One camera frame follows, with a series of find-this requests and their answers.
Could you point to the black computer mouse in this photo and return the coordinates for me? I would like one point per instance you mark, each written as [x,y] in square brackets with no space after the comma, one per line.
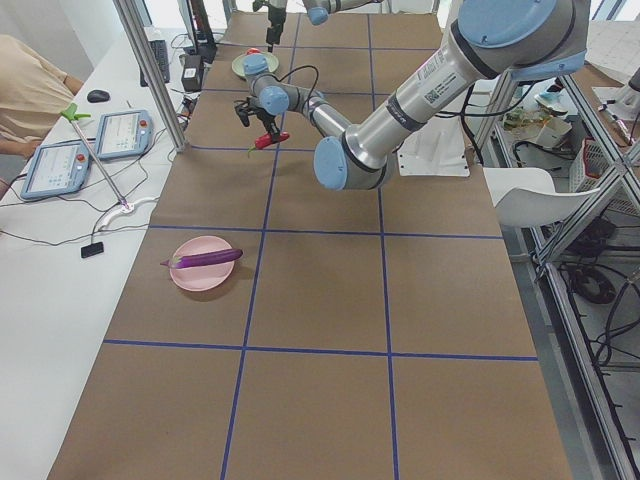
[98,96]

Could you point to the white plastic basket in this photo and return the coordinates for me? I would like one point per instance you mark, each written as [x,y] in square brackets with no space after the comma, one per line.
[590,165]

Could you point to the teach pendant near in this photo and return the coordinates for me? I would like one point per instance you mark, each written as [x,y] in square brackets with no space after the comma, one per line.
[56,169]

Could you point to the teach pendant far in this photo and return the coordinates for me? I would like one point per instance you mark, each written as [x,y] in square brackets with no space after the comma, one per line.
[123,134]

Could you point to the teach pendant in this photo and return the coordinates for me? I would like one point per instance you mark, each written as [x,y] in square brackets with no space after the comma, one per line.
[123,134]
[56,169]

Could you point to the purple eggplant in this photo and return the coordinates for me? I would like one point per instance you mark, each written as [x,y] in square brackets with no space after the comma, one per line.
[203,259]

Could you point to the white chair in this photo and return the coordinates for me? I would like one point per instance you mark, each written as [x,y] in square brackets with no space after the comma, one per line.
[526,197]

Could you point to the aluminium frame post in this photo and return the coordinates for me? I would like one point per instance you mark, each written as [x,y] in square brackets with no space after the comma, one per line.
[133,27]

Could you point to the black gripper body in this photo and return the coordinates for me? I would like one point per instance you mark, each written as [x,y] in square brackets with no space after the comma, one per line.
[261,116]
[273,20]

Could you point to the pink plate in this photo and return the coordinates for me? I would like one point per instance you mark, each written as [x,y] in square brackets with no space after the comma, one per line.
[202,278]

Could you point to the person in beige shirt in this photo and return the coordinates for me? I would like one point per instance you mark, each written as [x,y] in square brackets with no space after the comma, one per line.
[33,94]

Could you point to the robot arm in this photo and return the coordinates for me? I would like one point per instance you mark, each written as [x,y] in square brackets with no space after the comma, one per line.
[317,12]
[534,40]

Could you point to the red chili pepper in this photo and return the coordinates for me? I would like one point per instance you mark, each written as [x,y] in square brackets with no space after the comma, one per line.
[267,140]

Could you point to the reacher grabber stick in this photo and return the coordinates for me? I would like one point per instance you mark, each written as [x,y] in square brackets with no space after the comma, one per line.
[123,206]

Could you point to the green plate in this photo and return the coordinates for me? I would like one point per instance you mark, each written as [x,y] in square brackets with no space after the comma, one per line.
[270,64]

